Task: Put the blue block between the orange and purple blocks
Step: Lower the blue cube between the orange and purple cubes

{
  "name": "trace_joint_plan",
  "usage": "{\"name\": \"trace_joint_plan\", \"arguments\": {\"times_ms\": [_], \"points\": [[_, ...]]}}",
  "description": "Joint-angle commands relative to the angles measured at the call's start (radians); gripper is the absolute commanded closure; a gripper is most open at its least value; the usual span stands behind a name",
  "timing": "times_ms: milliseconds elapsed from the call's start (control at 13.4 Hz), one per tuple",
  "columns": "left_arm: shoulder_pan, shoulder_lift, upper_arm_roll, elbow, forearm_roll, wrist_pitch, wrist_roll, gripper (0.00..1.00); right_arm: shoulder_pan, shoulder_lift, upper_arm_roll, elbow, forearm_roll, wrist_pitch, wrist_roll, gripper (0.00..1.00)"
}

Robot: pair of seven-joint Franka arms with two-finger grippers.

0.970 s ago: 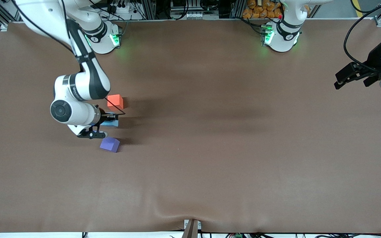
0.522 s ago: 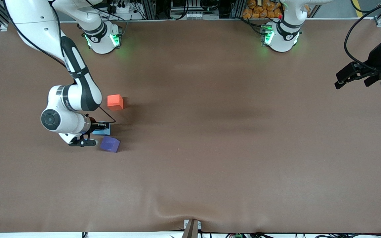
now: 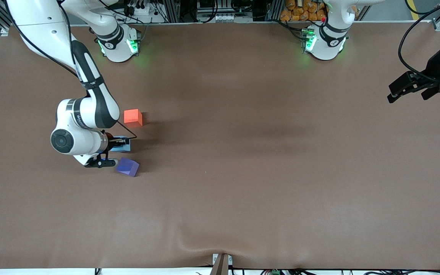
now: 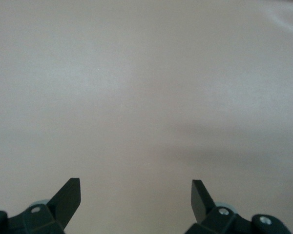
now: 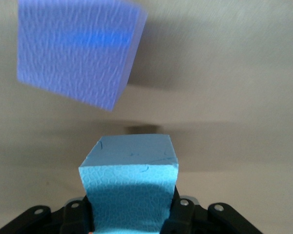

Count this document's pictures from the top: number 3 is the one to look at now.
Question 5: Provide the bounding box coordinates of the blue block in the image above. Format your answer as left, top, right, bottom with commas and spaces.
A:
111, 136, 132, 154

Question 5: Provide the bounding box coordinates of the purple block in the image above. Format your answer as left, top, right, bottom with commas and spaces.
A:
116, 157, 140, 178

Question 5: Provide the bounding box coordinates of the orange block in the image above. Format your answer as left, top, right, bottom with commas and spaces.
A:
124, 109, 144, 127

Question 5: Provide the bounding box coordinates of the brown table mat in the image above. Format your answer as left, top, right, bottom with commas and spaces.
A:
0, 21, 440, 270

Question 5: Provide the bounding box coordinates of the pile of orange packets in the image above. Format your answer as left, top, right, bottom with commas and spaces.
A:
280, 0, 328, 22

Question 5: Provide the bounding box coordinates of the white power strip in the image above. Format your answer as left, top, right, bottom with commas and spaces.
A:
126, 0, 156, 18

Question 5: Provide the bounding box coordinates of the black electronics box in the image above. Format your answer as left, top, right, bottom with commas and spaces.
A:
196, 0, 254, 23

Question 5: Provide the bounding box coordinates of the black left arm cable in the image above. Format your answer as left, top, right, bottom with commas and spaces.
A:
398, 0, 440, 84

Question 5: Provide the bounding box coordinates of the brown post with bracket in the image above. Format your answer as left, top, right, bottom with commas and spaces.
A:
210, 253, 233, 275

